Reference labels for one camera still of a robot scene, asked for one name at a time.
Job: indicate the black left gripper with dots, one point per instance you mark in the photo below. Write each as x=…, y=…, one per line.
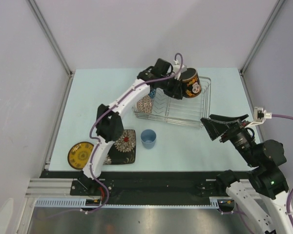
x=175, y=91

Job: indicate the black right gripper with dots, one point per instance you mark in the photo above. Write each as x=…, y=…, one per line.
x=214, y=128

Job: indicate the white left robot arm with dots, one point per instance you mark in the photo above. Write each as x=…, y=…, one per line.
x=108, y=126

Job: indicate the red black skull mug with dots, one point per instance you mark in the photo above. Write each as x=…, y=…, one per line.
x=191, y=86

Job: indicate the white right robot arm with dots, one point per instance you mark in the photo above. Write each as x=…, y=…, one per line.
x=265, y=177

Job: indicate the blue triangle pattern bowl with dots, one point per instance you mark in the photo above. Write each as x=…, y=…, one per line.
x=152, y=94

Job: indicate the light blue cup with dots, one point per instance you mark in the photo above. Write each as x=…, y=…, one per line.
x=148, y=138

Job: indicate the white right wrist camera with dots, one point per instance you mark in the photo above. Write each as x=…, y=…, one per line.
x=260, y=115

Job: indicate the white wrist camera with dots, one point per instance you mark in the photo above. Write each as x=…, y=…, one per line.
x=260, y=115
x=178, y=69

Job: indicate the black square floral plate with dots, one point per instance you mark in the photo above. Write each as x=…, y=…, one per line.
x=123, y=150

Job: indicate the yellow round plate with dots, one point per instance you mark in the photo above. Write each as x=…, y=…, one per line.
x=79, y=155

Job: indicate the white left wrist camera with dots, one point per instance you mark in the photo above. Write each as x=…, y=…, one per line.
x=178, y=69

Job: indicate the metal wire dish rack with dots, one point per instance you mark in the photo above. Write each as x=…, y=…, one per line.
x=187, y=111

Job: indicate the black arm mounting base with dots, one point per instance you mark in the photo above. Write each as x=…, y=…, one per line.
x=149, y=188

